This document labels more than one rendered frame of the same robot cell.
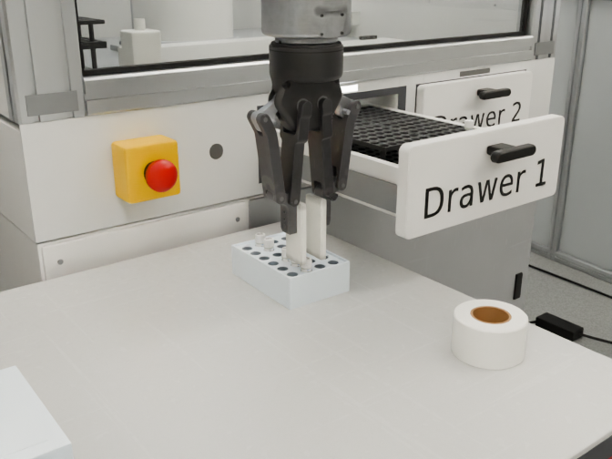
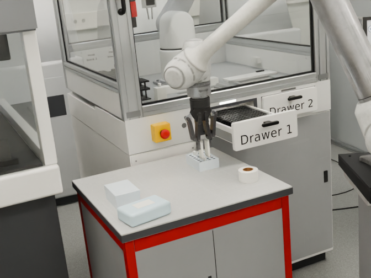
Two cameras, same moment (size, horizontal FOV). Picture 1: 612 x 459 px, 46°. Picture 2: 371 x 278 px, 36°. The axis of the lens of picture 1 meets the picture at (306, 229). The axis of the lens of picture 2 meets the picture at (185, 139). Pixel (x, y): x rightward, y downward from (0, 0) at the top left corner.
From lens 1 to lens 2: 1.42 m
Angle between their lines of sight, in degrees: 14
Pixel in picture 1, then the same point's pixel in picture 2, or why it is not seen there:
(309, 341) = (201, 178)
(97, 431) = (146, 194)
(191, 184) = (176, 136)
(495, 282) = (312, 174)
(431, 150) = (240, 124)
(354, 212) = not seen: hidden behind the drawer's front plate
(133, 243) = (158, 155)
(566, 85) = not seen: outside the picture
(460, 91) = (280, 97)
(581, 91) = not seen: outside the picture
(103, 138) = (148, 123)
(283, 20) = (191, 93)
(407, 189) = (234, 136)
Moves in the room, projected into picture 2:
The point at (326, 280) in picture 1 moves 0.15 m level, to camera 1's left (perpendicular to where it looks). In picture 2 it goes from (211, 163) to (173, 164)
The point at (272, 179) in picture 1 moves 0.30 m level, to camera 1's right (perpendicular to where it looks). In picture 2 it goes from (191, 134) to (273, 132)
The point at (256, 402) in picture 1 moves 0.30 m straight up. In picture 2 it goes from (183, 190) to (174, 107)
